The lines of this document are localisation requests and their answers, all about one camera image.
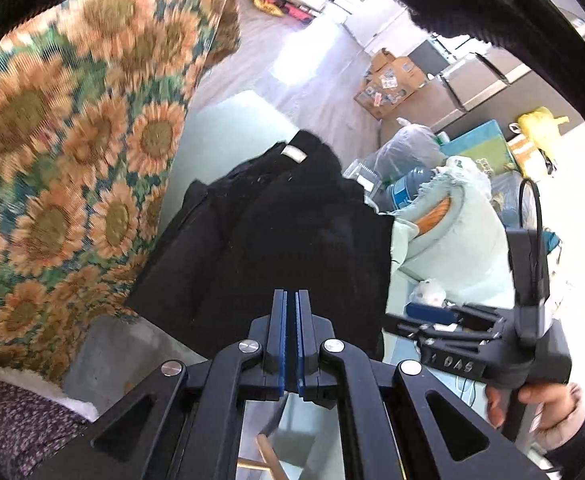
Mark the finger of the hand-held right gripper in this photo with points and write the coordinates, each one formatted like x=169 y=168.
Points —
x=430 y=311
x=437 y=332

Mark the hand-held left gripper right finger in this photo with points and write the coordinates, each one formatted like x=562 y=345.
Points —
x=300 y=340

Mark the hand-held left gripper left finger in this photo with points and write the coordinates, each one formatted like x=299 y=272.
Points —
x=283 y=340

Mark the black knit sweater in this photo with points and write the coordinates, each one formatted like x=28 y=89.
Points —
x=272 y=240

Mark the person's right forearm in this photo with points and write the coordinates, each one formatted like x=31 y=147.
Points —
x=577 y=435

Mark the person's right hand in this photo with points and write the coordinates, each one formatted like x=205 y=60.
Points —
x=547 y=397

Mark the white crumpled tissue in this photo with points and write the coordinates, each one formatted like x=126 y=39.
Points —
x=425 y=292

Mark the rolled light green quilt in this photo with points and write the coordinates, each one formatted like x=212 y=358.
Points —
x=462 y=250

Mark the wooden stick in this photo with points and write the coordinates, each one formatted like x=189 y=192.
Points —
x=268 y=457

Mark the blue water bottle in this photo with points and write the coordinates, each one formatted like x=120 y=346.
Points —
x=407 y=187

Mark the clear plastic bag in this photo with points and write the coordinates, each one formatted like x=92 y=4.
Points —
x=407 y=145

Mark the green flat box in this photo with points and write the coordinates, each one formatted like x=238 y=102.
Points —
x=477 y=147

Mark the yellow toy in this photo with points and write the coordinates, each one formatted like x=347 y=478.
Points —
x=537 y=122

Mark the light green mattress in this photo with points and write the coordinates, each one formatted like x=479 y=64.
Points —
x=232 y=120

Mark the cardboard box of packets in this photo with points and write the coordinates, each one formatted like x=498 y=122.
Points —
x=387 y=87

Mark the grey cabinet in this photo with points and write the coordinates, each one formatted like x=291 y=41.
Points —
x=472 y=77

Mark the purple floral cloth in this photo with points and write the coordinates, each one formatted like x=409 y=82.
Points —
x=17 y=425

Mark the dark ribbed cloth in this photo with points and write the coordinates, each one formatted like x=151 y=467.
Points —
x=472 y=0

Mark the colourful packets on floor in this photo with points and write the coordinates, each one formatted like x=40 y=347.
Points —
x=285 y=5

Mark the sunflower print blanket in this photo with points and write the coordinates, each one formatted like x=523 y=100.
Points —
x=37 y=110

